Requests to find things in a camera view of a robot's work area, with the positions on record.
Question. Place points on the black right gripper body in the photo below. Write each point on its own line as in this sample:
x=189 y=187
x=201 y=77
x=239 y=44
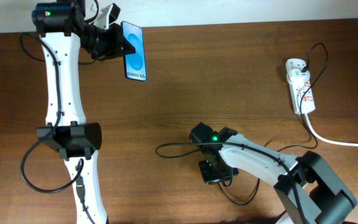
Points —
x=213 y=173

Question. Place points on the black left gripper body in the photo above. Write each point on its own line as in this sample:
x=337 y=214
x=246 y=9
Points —
x=107 y=43

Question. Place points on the blue Galaxy smartphone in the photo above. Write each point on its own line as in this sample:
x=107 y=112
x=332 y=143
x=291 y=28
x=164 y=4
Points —
x=135 y=64

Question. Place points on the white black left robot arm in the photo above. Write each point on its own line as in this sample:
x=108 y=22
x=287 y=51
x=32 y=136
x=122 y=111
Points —
x=63 y=30

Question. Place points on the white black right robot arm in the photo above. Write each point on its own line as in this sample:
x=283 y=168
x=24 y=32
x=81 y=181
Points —
x=309 y=189

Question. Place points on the white USB charger adapter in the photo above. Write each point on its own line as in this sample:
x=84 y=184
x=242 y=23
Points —
x=297 y=76

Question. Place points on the white power strip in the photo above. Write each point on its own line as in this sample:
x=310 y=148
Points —
x=302 y=98

